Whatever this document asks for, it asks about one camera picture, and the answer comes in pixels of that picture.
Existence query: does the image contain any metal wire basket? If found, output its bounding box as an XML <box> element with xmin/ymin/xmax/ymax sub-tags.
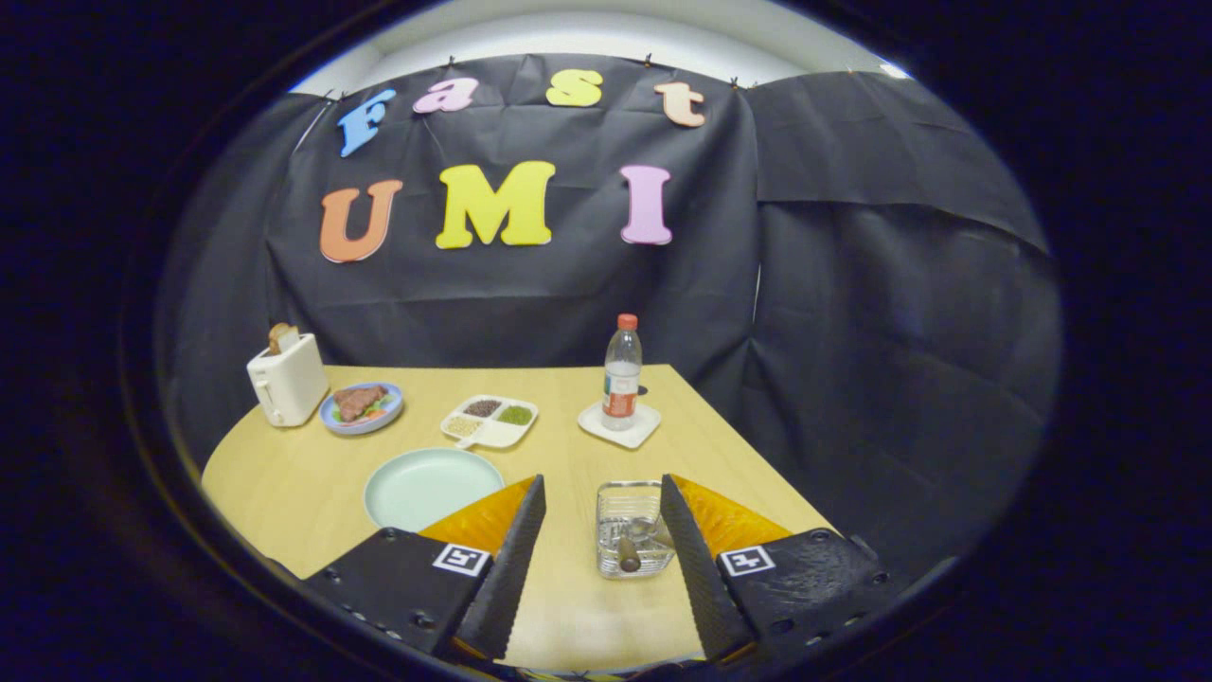
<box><xmin>596</xmin><ymin>480</ymin><xmax>677</xmax><ymax>580</ymax></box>

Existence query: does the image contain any white divided tray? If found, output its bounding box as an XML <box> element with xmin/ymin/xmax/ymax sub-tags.
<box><xmin>440</xmin><ymin>394</ymin><xmax>540</xmax><ymax>451</ymax></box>

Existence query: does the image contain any black backdrop cloth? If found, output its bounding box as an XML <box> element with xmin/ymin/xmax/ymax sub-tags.
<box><xmin>156</xmin><ymin>54</ymin><xmax>1063</xmax><ymax>579</ymax></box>

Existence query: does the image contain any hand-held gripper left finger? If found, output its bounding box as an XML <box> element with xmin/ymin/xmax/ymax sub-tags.
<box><xmin>301</xmin><ymin>474</ymin><xmax>548</xmax><ymax>662</ymax></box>

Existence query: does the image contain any blue plate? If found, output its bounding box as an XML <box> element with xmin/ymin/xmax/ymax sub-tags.
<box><xmin>318</xmin><ymin>382</ymin><xmax>405</xmax><ymax>436</ymax></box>

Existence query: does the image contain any white toaster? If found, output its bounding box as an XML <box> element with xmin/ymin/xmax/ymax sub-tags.
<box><xmin>246</xmin><ymin>332</ymin><xmax>331</xmax><ymax>428</ymax></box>

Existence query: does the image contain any white square coaster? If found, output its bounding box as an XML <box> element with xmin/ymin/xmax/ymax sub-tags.
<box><xmin>578</xmin><ymin>402</ymin><xmax>662</xmax><ymax>450</ymax></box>

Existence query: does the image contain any light green plate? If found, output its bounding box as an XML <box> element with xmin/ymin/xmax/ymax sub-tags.
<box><xmin>364</xmin><ymin>447</ymin><xmax>506</xmax><ymax>533</ymax></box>

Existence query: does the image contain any clear bottle with red cap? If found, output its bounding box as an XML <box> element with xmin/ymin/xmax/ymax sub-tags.
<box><xmin>602</xmin><ymin>314</ymin><xmax>644</xmax><ymax>432</ymax></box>

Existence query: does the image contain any brown steak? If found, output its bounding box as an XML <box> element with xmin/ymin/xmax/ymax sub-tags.
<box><xmin>333</xmin><ymin>385</ymin><xmax>388</xmax><ymax>422</ymax></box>

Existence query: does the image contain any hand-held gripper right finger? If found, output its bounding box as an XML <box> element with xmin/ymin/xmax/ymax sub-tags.
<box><xmin>660</xmin><ymin>473</ymin><xmax>900</xmax><ymax>664</ymax></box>

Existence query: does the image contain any green lettuce leaf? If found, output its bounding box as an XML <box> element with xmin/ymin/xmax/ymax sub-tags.
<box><xmin>331</xmin><ymin>393</ymin><xmax>399</xmax><ymax>425</ymax></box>

